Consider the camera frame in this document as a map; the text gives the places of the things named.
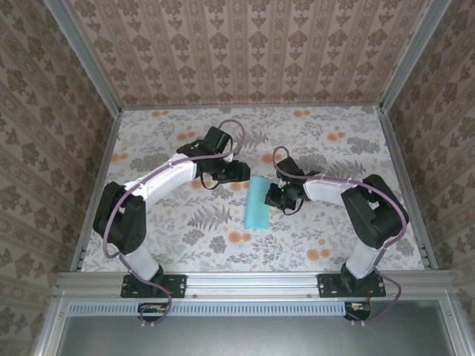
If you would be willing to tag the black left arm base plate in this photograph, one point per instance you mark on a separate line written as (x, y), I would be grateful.
(178, 285)

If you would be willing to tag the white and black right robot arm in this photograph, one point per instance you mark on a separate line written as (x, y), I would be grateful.
(326, 191)

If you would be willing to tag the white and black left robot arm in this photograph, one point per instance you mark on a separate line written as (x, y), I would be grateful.
(167, 178)

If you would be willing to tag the grey metal panel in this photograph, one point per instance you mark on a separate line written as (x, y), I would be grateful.
(252, 337)

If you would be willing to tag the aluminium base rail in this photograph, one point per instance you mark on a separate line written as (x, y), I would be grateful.
(252, 283)

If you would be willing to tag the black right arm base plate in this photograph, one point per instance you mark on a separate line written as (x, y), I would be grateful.
(328, 285)

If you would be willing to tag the aluminium table side rail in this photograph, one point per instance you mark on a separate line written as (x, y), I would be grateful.
(107, 148)
(395, 148)

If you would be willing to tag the teal paper sheet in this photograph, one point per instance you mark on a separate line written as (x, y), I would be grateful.
(256, 207)

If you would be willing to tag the floral table mat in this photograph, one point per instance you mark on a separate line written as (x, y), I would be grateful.
(222, 252)

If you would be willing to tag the small circuit board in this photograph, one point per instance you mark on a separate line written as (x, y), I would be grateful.
(358, 307)
(152, 308)

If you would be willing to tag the aluminium corner post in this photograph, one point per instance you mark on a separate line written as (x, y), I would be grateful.
(412, 55)
(86, 55)

